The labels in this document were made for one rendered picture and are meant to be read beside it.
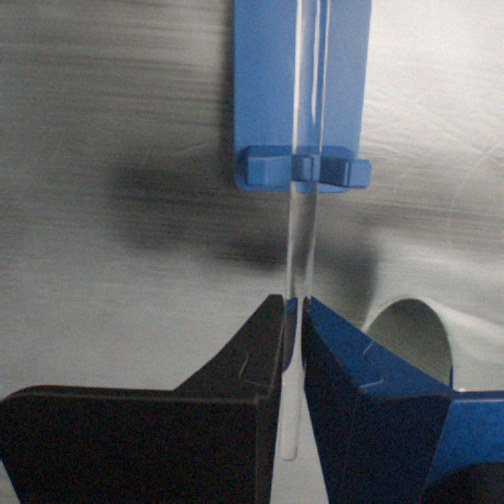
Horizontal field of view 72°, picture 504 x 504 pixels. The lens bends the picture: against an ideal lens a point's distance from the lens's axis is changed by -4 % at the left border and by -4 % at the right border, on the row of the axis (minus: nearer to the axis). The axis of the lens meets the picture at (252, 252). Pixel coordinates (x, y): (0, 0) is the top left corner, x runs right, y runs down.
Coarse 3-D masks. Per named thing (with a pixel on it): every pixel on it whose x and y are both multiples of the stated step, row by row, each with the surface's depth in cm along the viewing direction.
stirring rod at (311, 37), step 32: (320, 0) 6; (320, 32) 6; (320, 64) 7; (320, 96) 7; (320, 128) 7; (288, 224) 8; (288, 256) 8; (288, 288) 8; (288, 320) 9; (288, 352) 9; (288, 384) 9; (288, 416) 9; (288, 448) 10
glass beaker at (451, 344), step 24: (384, 312) 11; (408, 312) 10; (432, 312) 9; (456, 312) 9; (384, 336) 11; (408, 336) 10; (432, 336) 9; (456, 336) 8; (480, 336) 8; (408, 360) 9; (432, 360) 8; (456, 360) 8; (480, 360) 8; (456, 384) 8; (480, 384) 8
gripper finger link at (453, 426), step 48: (336, 336) 8; (336, 384) 7; (384, 384) 6; (432, 384) 6; (336, 432) 7; (384, 432) 5; (432, 432) 4; (480, 432) 4; (336, 480) 7; (384, 480) 5; (432, 480) 4
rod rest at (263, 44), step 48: (240, 0) 8; (288, 0) 8; (336, 0) 8; (240, 48) 9; (288, 48) 9; (336, 48) 9; (240, 96) 9; (288, 96) 9; (336, 96) 9; (240, 144) 10; (288, 144) 10; (336, 144) 10; (336, 192) 10
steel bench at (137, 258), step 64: (0, 0) 9; (64, 0) 9; (128, 0) 9; (192, 0) 9; (384, 0) 9; (448, 0) 9; (0, 64) 10; (64, 64) 10; (128, 64) 10; (192, 64) 10; (384, 64) 10; (448, 64) 10; (0, 128) 11; (64, 128) 11; (128, 128) 11; (192, 128) 10; (384, 128) 10; (448, 128) 10; (0, 192) 11; (64, 192) 11; (128, 192) 11; (192, 192) 11; (256, 192) 11; (384, 192) 11; (448, 192) 11; (0, 256) 12; (64, 256) 12; (128, 256) 12; (192, 256) 12; (256, 256) 12; (320, 256) 12; (384, 256) 12; (448, 256) 12; (0, 320) 13; (64, 320) 13; (128, 320) 13; (192, 320) 13; (0, 384) 14; (64, 384) 14; (128, 384) 14
